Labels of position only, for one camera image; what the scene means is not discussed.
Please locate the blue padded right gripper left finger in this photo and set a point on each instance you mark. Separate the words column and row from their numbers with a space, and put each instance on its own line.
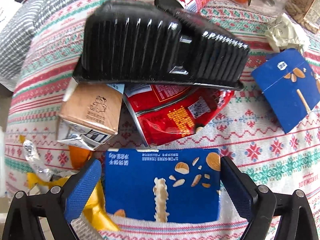
column 60, row 205

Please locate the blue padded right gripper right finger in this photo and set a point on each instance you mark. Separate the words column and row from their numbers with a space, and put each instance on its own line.
column 259, row 205

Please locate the blue almond snack box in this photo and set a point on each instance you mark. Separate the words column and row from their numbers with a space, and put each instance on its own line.
column 178, row 186

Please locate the yellow snack wrapper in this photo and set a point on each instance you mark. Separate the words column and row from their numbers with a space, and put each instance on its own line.
column 94, row 210

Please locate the silver foil wrapper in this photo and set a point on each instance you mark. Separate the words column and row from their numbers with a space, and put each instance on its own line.
column 32, row 157

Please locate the patterned tablecloth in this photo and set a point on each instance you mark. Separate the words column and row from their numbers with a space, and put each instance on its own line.
column 246, row 130

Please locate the orange wrapper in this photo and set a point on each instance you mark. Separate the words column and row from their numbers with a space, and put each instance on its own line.
column 79, row 156

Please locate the brown milk carton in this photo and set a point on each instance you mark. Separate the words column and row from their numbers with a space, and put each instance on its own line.
column 89, row 114

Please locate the red snack wrapper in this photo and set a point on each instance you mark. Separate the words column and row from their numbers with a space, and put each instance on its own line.
column 165, row 113

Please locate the crumpled white paper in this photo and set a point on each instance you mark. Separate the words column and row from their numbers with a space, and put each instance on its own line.
column 282, row 34

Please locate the grey striped sofa blanket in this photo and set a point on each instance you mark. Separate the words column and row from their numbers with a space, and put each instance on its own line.
column 17, row 35

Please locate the black plastic food tray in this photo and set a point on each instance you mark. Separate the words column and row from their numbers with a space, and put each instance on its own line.
column 135, row 42

